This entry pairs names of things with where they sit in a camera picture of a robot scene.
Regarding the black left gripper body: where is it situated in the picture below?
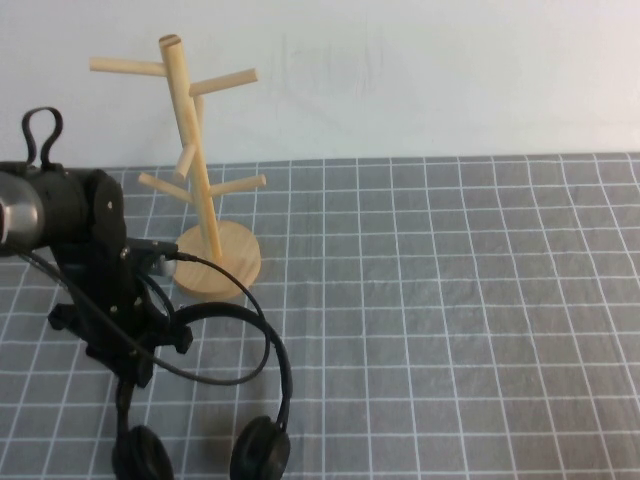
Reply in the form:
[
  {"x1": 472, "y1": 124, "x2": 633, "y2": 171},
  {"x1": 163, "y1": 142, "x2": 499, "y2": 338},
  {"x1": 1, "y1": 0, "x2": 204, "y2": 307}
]
[{"x1": 47, "y1": 243, "x2": 194, "y2": 367}]

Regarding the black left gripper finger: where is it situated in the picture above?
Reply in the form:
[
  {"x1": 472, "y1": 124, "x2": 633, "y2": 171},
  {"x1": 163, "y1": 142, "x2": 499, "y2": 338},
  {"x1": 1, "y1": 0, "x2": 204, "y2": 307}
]
[
  {"x1": 128, "y1": 360, "x2": 154, "y2": 390},
  {"x1": 106, "y1": 355, "x2": 133, "y2": 389}
]

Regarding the black over-ear headphones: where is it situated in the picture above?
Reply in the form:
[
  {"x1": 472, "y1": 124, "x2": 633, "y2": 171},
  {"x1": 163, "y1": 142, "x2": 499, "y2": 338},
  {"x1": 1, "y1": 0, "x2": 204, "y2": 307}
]
[{"x1": 110, "y1": 302, "x2": 294, "y2": 480}]

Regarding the wooden branched headphone stand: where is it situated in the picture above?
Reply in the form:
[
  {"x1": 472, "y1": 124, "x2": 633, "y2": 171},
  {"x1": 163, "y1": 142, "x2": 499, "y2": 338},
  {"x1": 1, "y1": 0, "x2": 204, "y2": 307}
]
[{"x1": 89, "y1": 33, "x2": 263, "y2": 301}]

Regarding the grey white-grid tablecloth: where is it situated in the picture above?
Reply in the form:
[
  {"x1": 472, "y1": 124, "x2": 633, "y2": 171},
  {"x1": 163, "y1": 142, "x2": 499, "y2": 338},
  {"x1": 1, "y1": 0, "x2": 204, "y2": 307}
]
[{"x1": 0, "y1": 153, "x2": 640, "y2": 480}]

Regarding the thin round black cable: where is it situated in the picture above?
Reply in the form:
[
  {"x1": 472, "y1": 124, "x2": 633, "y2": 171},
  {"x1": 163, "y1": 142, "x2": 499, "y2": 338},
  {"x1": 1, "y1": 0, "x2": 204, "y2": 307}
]
[{"x1": 19, "y1": 249, "x2": 271, "y2": 386}]

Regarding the flat black looped cable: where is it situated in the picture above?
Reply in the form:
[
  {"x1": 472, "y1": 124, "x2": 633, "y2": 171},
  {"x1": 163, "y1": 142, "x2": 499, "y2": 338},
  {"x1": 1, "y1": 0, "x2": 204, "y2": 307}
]
[{"x1": 21, "y1": 106, "x2": 65, "y2": 169}]

